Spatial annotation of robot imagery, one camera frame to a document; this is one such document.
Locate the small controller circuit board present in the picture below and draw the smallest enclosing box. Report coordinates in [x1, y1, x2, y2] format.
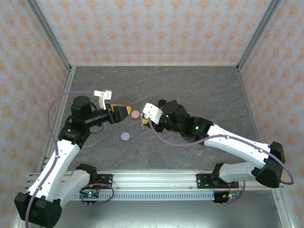
[222, 191, 241, 200]
[80, 190, 100, 200]

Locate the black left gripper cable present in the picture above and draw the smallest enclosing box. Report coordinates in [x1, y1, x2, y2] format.
[89, 122, 105, 134]

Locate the aluminium side rail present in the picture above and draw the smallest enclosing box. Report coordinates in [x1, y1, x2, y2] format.
[37, 66, 77, 173]
[237, 66, 294, 228]

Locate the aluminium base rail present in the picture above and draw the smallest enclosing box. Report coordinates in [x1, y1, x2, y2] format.
[28, 169, 285, 190]

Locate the white slotted cable duct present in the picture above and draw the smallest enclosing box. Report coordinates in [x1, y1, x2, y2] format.
[71, 191, 216, 202]

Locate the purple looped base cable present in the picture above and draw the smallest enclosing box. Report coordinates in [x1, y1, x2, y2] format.
[213, 180, 247, 205]
[80, 182, 115, 207]

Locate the aluminium frame post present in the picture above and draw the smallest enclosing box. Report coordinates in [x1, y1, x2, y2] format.
[237, 0, 279, 72]
[25, 0, 73, 72]

